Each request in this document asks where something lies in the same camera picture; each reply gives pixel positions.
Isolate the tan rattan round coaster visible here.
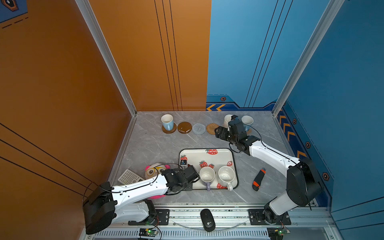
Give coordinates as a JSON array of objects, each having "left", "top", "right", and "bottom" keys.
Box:
[{"left": 206, "top": 123, "right": 219, "bottom": 135}]

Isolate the white mug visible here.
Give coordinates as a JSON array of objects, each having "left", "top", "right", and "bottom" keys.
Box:
[
  {"left": 218, "top": 166, "right": 236, "bottom": 191},
  {"left": 223, "top": 114, "right": 233, "bottom": 129}
]

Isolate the grey woven round coaster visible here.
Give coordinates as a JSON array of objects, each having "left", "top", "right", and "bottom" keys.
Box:
[{"left": 192, "top": 123, "right": 206, "bottom": 135}]

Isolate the glossy brown round coaster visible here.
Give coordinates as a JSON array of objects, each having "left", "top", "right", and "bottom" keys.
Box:
[{"left": 177, "top": 122, "right": 193, "bottom": 134}]

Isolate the matte brown round coaster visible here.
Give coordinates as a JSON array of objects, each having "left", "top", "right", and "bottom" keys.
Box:
[{"left": 162, "top": 124, "right": 178, "bottom": 134}]

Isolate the light blue mug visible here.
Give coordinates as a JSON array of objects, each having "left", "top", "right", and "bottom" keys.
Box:
[{"left": 161, "top": 114, "right": 174, "bottom": 130}]

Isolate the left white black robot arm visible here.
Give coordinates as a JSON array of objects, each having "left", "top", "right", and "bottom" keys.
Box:
[{"left": 82, "top": 166, "right": 200, "bottom": 235}]

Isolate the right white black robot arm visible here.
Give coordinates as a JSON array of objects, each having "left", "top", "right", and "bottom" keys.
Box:
[{"left": 215, "top": 115, "right": 324, "bottom": 225}]

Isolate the purple mug front middle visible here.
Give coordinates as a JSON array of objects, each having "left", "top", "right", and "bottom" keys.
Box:
[{"left": 199, "top": 167, "right": 216, "bottom": 191}]

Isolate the white strawberry tray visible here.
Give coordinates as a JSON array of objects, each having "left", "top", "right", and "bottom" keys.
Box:
[{"left": 179, "top": 148, "right": 239, "bottom": 189}]

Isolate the pink panda plush toy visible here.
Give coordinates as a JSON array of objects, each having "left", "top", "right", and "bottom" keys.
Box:
[{"left": 145, "top": 163, "right": 171, "bottom": 189}]

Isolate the black computer mouse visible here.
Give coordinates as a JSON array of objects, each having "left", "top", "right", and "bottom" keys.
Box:
[{"left": 200, "top": 209, "right": 216, "bottom": 232}]

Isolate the black orange utility knife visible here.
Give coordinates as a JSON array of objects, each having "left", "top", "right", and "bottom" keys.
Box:
[{"left": 252, "top": 168, "right": 266, "bottom": 191}]

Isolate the white calculator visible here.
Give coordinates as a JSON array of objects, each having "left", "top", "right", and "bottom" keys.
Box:
[{"left": 118, "top": 169, "right": 144, "bottom": 185}]

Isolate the left green circuit board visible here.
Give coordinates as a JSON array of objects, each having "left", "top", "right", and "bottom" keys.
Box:
[{"left": 138, "top": 228, "right": 161, "bottom": 240}]

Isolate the green circuit board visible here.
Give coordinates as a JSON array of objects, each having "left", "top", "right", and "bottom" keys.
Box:
[
  {"left": 138, "top": 228, "right": 161, "bottom": 240},
  {"left": 267, "top": 228, "right": 291, "bottom": 240}
]

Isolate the right green circuit board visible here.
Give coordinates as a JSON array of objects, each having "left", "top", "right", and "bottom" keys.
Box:
[{"left": 267, "top": 228, "right": 291, "bottom": 240}]

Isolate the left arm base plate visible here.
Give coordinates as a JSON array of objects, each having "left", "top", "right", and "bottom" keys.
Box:
[{"left": 128, "top": 209, "right": 170, "bottom": 226}]

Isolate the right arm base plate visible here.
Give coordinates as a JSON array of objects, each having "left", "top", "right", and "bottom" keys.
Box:
[{"left": 248, "top": 209, "right": 292, "bottom": 226}]

